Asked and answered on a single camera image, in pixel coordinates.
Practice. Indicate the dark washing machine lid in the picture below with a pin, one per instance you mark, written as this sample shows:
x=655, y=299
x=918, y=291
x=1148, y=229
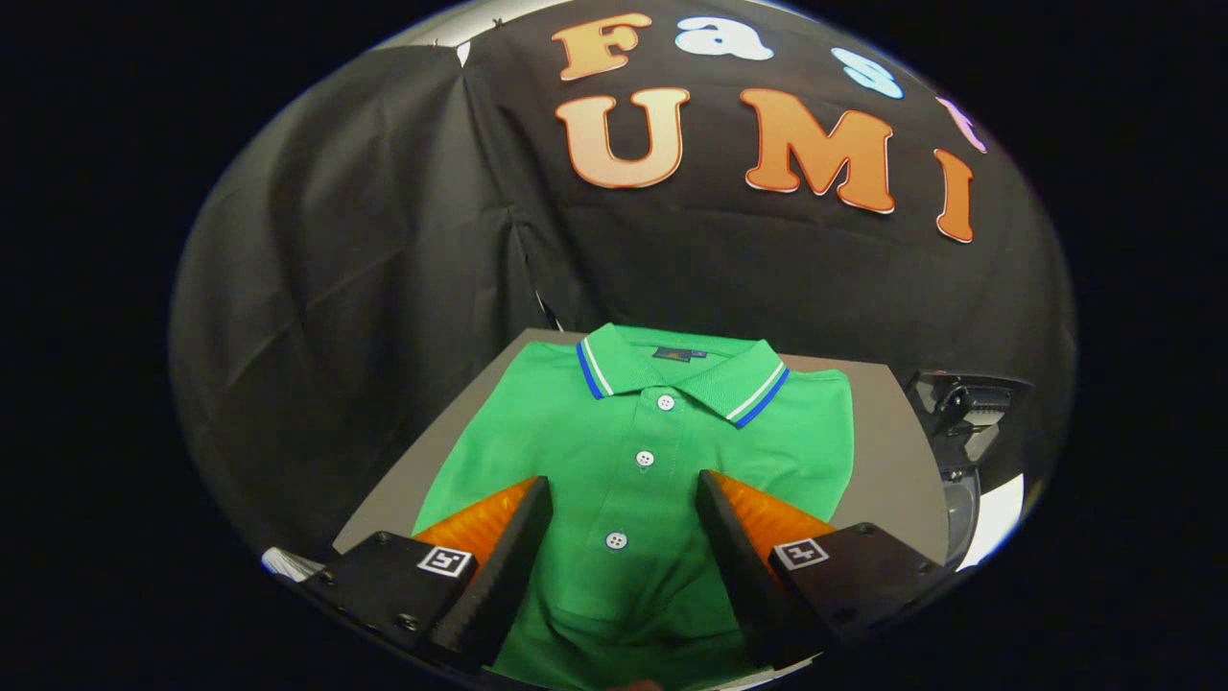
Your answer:
x=969, y=408

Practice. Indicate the black backdrop cloth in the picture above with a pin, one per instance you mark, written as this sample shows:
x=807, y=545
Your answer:
x=384, y=288

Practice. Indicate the green polo shirt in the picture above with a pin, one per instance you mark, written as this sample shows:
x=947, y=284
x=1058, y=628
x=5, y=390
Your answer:
x=595, y=441

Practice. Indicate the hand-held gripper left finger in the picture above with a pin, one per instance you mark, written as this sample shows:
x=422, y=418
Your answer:
x=504, y=576

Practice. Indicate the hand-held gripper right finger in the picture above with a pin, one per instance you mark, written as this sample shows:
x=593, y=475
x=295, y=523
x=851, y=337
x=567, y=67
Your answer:
x=743, y=576

